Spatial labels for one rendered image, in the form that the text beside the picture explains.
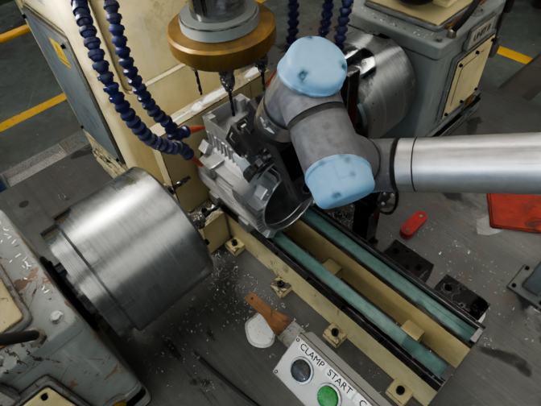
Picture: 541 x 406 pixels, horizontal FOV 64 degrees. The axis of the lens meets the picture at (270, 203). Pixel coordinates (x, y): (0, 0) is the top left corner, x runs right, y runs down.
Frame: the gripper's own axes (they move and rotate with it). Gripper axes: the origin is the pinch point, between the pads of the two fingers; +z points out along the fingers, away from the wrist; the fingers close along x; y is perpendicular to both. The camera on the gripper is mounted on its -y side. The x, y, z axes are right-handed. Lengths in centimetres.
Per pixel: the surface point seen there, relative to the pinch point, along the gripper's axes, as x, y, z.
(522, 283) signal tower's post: -35, -53, 2
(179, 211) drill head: 16.2, 2.4, -4.3
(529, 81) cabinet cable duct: -225, -38, 100
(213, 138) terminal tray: -1.1, 12.3, 5.8
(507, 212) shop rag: -51, -43, 8
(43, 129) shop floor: 2, 129, 201
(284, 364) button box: 19.6, -25.6, -10.9
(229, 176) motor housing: 1.4, 4.1, 5.5
